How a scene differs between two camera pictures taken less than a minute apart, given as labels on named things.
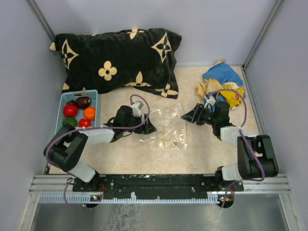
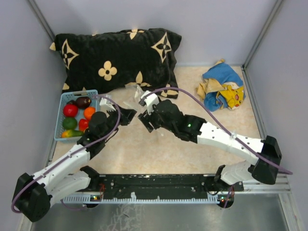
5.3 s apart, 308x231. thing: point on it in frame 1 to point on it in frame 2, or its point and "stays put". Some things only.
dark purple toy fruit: [83, 102] stays put
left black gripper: [147, 128] to [126, 115]
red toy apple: [70, 110] stays put
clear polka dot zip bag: [171, 128] to [132, 96]
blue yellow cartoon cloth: [221, 83] stays put
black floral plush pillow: [141, 58] stays put
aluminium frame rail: [273, 184] stays put
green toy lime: [70, 121] stays put
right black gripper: [195, 115] to [146, 118]
